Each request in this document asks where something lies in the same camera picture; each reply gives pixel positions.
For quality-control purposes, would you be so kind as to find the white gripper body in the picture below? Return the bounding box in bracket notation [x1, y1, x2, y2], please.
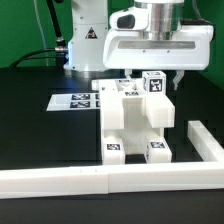
[103, 25, 214, 70]

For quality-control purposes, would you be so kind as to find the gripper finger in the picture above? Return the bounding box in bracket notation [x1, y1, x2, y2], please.
[173, 70, 184, 89]
[124, 69, 132, 80]

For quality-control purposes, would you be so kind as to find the white tagged cube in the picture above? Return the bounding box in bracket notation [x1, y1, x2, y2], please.
[142, 71, 166, 94]

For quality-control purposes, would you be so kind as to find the white chair back frame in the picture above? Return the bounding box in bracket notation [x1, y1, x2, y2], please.
[91, 78, 175, 130]

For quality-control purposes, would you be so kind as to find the white chair seat plate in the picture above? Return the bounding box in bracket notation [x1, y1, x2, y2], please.
[101, 128, 164, 155]

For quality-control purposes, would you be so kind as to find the white tag sheet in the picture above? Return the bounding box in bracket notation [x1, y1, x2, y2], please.
[47, 93, 100, 111]

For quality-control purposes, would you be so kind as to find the black cable on base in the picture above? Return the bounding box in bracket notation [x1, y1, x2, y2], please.
[9, 0, 69, 69]

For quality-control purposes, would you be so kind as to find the white U-shaped fence rail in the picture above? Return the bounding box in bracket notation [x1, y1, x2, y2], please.
[0, 121, 224, 199]

